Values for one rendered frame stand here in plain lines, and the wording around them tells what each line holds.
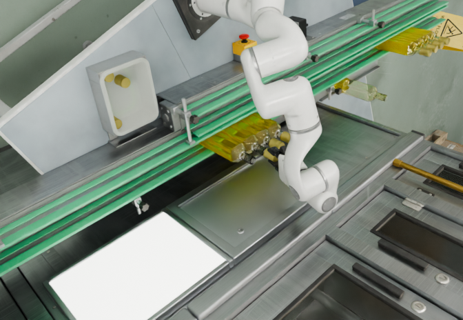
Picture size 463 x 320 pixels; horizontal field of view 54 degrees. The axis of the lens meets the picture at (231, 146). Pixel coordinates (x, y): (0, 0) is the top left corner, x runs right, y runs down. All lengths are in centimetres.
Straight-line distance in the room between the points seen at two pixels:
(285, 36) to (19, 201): 88
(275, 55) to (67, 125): 71
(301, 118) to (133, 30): 67
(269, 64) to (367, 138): 83
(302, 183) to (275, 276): 28
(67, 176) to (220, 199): 49
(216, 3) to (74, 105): 56
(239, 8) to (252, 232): 69
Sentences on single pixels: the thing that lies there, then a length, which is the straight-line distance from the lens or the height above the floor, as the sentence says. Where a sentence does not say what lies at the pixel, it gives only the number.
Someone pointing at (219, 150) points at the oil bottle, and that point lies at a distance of 156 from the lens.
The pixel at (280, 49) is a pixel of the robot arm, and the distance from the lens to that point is 117.
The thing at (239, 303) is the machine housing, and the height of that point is 142.
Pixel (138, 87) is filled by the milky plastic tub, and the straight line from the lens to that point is 158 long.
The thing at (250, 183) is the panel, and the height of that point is 110.
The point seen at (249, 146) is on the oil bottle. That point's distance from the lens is 154.
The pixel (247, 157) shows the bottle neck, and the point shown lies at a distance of 149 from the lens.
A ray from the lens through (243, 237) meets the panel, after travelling 140.
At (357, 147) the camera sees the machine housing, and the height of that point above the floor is 123.
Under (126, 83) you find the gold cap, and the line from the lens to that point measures 149.
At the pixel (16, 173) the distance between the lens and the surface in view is 202.
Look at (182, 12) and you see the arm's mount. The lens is 161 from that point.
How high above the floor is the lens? 205
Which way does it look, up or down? 41 degrees down
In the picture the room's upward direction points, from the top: 117 degrees clockwise
